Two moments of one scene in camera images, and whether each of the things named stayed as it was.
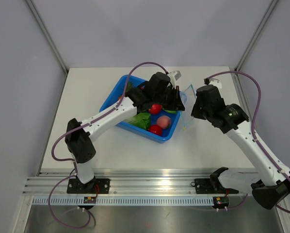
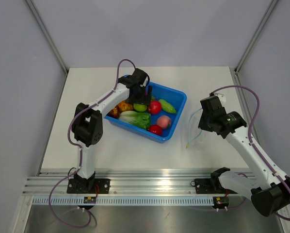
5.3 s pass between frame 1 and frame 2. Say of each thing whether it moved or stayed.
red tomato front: stayed
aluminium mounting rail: stayed
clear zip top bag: moved
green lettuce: stayed
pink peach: stayed
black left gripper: moved
